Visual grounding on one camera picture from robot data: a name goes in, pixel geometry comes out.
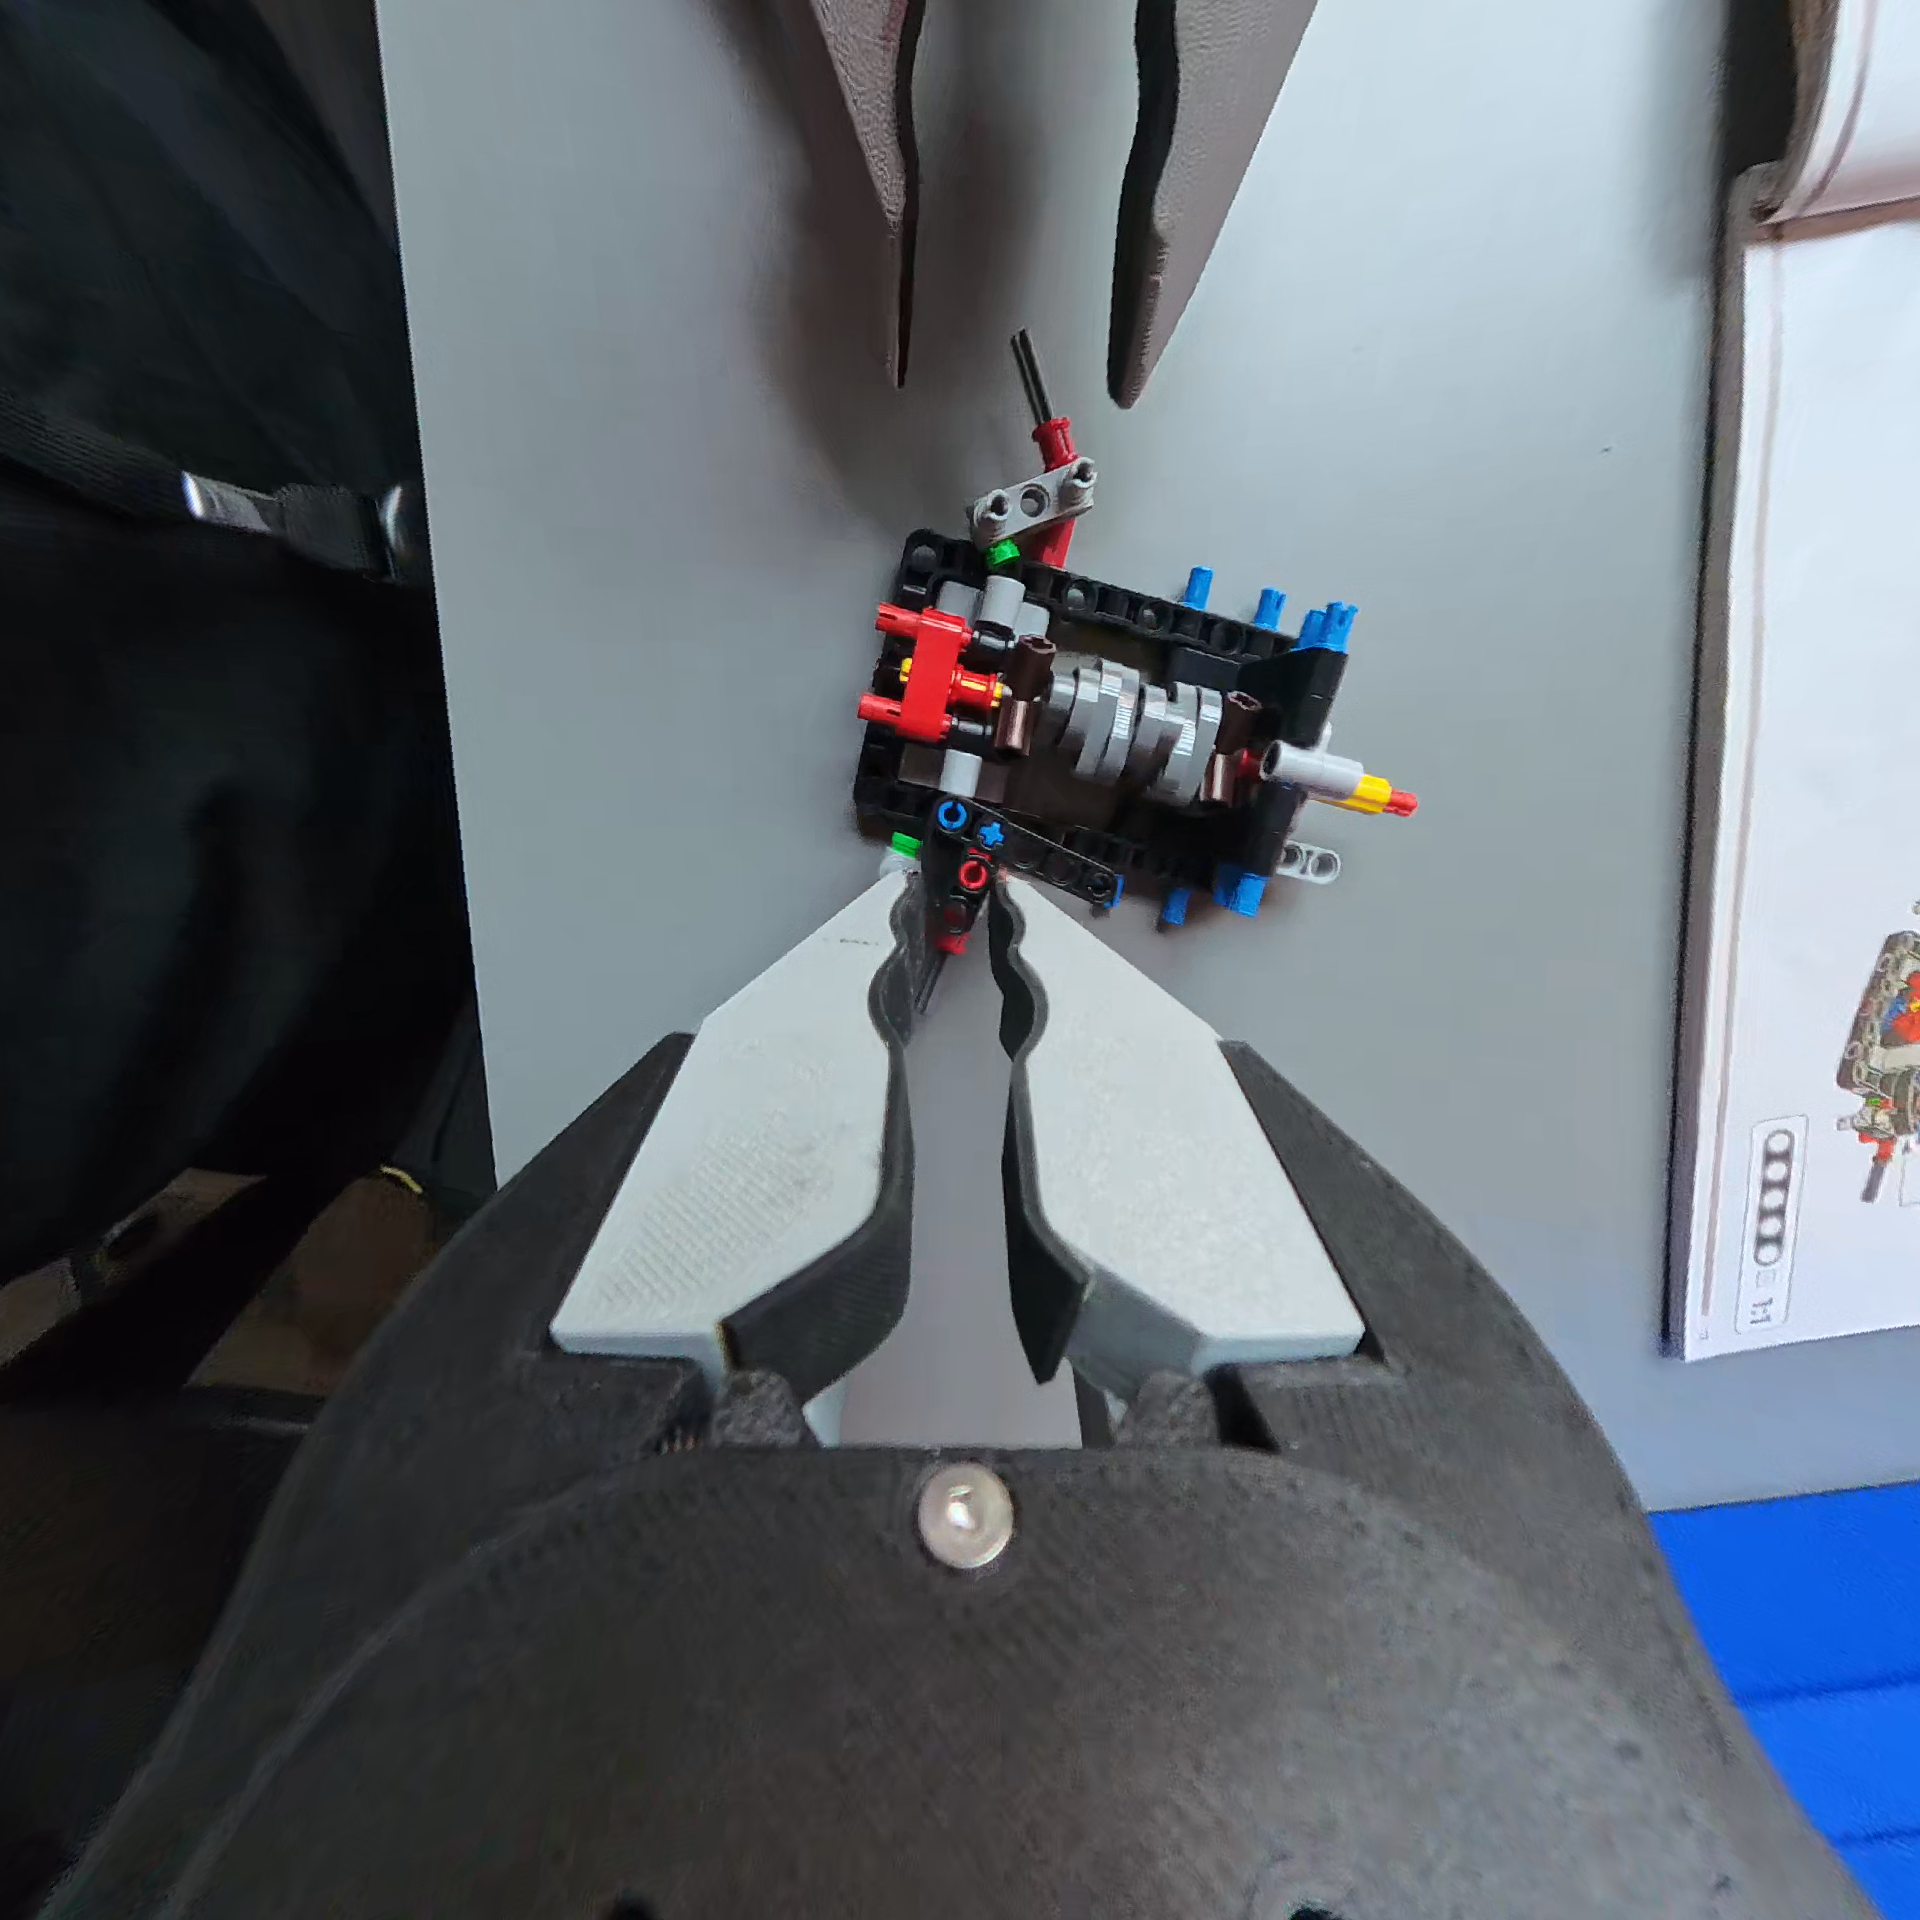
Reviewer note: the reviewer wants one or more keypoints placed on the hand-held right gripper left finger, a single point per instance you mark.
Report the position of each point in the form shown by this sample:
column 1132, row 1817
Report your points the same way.
column 721, row 1171

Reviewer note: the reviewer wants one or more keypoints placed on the blue plastic bin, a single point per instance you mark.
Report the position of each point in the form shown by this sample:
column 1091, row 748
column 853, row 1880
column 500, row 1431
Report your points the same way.
column 1829, row 1650

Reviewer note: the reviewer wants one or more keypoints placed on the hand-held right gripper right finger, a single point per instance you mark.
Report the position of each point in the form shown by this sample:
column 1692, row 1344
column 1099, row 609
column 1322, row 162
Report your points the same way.
column 1170, row 1184

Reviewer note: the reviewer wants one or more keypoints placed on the black lego frame assembly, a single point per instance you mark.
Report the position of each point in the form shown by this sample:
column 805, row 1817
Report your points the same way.
column 1108, row 720

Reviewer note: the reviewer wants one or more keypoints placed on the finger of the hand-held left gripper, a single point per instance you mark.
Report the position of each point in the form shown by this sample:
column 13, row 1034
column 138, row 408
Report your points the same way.
column 869, row 105
column 1213, row 105

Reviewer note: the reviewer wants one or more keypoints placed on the white instruction booklet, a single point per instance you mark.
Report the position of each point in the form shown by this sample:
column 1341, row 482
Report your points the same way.
column 1798, row 599

